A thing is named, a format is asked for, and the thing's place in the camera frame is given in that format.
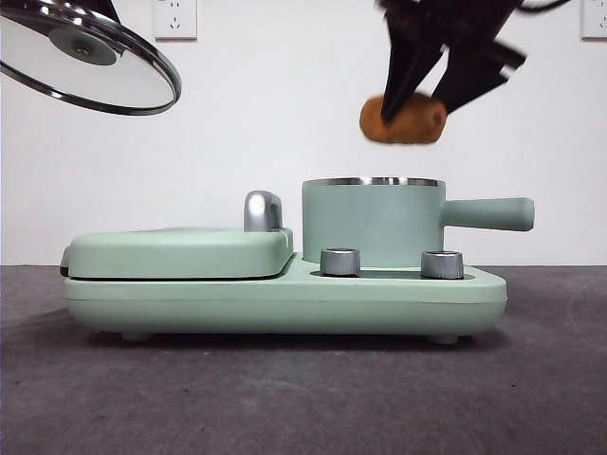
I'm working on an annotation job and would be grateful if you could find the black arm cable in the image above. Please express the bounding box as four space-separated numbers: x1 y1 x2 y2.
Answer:
519 0 570 14

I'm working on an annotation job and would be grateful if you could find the glass lid with green knob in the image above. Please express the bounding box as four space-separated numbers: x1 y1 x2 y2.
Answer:
0 9 183 116

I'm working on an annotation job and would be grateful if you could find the mint green pot with handle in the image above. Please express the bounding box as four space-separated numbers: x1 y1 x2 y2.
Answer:
301 176 536 269

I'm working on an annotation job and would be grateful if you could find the mint green breakfast machine base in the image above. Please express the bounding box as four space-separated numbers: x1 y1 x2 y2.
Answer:
64 252 508 343

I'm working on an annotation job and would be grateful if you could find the brown potato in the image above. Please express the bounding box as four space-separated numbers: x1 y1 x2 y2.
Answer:
359 93 449 146

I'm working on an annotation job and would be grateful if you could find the silver control knob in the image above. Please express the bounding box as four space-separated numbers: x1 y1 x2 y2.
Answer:
319 246 362 277
419 249 466 281

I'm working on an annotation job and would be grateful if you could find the mint green hinged griddle cover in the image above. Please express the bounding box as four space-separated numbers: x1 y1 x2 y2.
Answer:
60 190 296 281

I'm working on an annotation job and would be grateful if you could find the white wall socket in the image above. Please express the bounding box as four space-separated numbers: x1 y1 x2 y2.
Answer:
152 0 198 41
580 0 607 41

